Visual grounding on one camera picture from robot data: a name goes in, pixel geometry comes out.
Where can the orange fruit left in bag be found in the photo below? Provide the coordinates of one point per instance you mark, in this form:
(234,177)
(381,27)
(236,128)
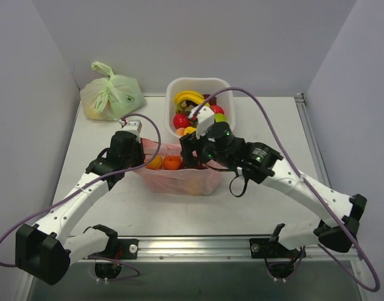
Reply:
(155,164)

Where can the peach fruit in basket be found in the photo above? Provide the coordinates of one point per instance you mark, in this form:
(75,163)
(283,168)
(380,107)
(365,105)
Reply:
(181,131)

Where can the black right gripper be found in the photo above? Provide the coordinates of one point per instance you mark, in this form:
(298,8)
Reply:
(188,148)

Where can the yellow banana bunch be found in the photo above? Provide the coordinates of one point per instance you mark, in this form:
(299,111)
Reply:
(191,95)

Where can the red apple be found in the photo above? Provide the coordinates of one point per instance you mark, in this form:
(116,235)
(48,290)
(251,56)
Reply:
(217,109)
(181,121)

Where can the yellow bell pepper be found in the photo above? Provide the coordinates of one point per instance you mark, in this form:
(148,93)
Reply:
(189,130)

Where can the green pear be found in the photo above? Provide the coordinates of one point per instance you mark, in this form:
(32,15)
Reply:
(220,118)

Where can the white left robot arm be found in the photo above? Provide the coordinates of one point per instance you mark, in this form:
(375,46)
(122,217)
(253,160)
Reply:
(45,249)

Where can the white plastic fruit basket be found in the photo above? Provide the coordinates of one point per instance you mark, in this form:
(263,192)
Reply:
(203,86)

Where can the orange tangerine in bag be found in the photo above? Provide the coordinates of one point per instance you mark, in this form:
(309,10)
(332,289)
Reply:
(172,163)

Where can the red grape bunch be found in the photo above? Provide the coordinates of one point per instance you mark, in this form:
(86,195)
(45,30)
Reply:
(193,165)

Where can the red apple right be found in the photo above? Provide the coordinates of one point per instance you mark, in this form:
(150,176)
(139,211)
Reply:
(217,109)

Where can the dark red fruit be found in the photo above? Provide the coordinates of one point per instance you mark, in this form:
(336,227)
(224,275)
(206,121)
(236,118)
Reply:
(212,100)

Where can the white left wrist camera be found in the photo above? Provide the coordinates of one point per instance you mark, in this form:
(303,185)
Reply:
(133,126)

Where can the aluminium front rail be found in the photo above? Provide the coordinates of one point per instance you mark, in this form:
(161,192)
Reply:
(199,249)

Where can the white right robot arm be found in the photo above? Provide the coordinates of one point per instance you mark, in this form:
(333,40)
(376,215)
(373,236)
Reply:
(337,215)

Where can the aluminium rail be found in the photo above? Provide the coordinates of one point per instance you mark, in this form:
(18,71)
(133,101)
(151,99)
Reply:
(199,249)
(311,138)

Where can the red apple left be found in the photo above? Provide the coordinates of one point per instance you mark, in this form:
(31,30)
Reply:
(181,121)

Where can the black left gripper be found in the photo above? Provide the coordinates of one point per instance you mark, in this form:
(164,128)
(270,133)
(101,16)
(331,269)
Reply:
(138,153)

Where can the pink plastic bag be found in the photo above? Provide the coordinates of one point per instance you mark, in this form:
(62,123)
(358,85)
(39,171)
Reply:
(199,181)

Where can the aluminium right side rail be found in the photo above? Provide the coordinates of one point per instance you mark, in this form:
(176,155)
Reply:
(311,138)

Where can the green knotted plastic bag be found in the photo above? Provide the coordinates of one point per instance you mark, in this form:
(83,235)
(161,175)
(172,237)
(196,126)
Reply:
(112,96)

